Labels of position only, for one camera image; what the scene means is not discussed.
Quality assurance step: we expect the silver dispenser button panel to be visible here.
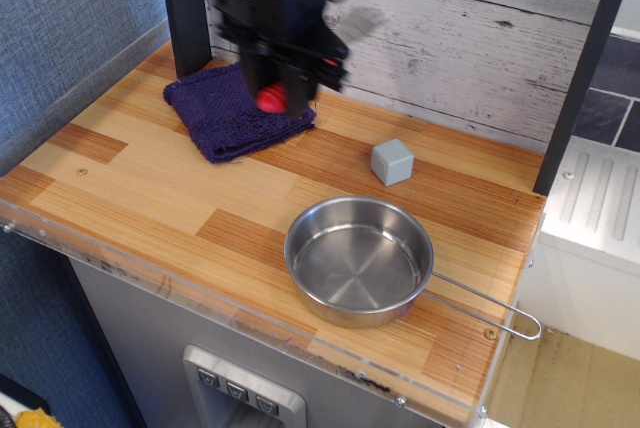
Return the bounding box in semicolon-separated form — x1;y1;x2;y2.
183;345;307;427

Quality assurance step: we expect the yellow object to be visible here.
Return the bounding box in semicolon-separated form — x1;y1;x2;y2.
15;409;62;428

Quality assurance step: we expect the stainless steel pan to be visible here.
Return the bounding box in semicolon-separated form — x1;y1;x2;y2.
283;195;521;329

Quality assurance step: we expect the grey cube block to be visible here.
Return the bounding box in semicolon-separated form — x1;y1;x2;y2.
370;139;414;186

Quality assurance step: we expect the dark post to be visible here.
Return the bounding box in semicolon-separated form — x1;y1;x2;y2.
533;0;623;196
165;0;212;78

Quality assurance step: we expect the grey toy fridge cabinet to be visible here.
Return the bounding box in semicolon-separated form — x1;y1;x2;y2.
71;261;436;427

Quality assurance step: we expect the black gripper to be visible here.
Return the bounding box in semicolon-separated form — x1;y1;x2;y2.
214;0;349;119

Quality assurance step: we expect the fork with red handle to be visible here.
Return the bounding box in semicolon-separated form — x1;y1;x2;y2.
255;5;386;114

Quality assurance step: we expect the dark right post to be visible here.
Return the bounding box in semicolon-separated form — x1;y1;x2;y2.
533;0;623;196

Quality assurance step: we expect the dark left post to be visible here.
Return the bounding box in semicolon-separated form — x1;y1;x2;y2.
165;0;212;78

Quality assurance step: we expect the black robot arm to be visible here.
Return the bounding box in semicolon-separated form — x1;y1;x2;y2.
214;0;349;119

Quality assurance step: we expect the purple folded cloth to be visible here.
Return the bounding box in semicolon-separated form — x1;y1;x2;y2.
163;63;315;164

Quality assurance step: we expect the clear acrylic edge guard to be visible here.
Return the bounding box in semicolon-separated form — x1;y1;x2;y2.
1;193;529;427

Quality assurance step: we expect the white toy sink unit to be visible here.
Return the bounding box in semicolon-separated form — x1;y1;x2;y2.
517;137;639;359

